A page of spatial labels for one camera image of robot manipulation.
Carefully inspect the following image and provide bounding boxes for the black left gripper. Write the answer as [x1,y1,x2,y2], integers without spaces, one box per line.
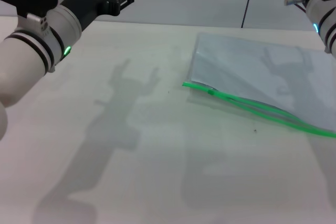
[59,0,136,34]

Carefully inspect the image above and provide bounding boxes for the clear green-zip document bag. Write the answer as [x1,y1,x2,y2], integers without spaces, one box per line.
[182,33,336,138]

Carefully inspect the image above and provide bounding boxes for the silver right arm connector cable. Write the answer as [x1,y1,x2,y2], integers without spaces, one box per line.
[284,0,308,14]

